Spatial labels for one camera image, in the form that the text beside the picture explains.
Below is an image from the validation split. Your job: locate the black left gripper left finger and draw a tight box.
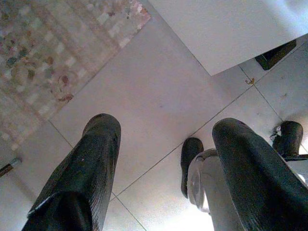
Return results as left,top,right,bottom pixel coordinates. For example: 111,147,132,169
21,113,122,231

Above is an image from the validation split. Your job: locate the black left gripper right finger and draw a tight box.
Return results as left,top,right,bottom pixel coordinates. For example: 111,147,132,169
211,117,308,231

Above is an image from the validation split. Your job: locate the white fridge door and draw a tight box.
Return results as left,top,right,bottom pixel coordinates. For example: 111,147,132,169
146,0,308,77

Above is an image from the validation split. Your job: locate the black robot foot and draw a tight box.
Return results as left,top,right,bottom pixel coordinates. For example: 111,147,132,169
271,120,304,157
180,137,205,199

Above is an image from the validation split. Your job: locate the dark stick with metal tip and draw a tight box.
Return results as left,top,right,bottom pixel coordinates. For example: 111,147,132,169
0,157,23,178

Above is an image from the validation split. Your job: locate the patterned mosaic floor rug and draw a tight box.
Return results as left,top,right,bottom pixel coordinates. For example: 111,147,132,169
0,0,152,153

